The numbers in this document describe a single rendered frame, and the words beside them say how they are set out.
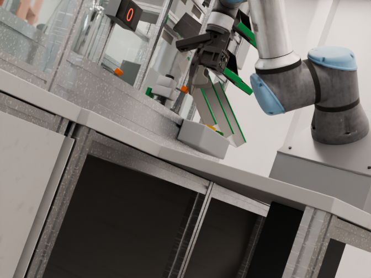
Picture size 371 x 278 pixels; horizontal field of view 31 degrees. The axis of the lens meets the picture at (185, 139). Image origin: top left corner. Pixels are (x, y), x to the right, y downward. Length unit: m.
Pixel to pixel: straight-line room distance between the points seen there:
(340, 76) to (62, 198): 0.77
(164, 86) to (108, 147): 0.68
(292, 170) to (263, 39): 0.34
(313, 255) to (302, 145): 0.54
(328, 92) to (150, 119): 0.44
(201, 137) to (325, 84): 0.35
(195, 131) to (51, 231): 0.61
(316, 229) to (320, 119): 0.53
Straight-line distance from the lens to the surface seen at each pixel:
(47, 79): 1.18
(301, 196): 1.27
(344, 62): 1.66
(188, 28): 2.33
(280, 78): 1.62
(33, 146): 1.16
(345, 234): 1.35
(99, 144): 1.32
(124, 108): 1.49
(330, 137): 1.72
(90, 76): 1.36
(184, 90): 1.99
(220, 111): 2.31
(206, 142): 1.77
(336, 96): 1.69
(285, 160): 1.72
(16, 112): 1.13
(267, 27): 1.60
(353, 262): 11.72
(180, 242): 1.90
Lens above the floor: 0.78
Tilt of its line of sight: 4 degrees up
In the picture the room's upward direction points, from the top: 20 degrees clockwise
